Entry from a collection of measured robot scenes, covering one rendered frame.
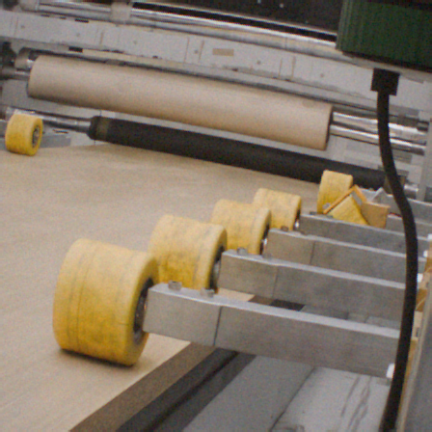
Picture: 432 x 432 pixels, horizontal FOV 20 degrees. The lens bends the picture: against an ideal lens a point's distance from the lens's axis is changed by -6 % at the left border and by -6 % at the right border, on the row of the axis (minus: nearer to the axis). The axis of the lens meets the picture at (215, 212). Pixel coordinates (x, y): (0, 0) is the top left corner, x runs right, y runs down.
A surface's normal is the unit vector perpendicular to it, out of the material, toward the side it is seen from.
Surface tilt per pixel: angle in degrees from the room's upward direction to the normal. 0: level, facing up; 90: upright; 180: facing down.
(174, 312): 90
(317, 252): 90
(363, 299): 90
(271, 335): 90
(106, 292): 67
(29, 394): 0
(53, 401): 0
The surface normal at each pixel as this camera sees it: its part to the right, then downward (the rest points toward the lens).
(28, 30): -0.20, 0.07
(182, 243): -0.05, -0.54
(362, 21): -0.73, -0.07
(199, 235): 0.03, -0.76
